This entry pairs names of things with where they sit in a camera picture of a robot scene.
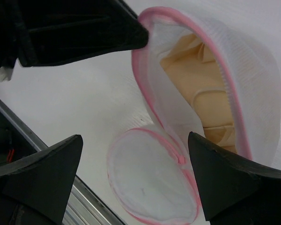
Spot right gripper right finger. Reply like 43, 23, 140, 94
188, 132, 281, 225

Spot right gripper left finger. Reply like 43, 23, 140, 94
0, 135, 83, 225

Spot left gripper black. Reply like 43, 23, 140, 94
0, 0, 149, 81

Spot white mesh laundry bag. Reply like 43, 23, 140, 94
107, 7, 281, 225

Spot beige bra inside bag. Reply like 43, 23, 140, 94
160, 33, 237, 153

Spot aluminium rail frame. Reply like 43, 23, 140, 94
0, 100, 123, 225

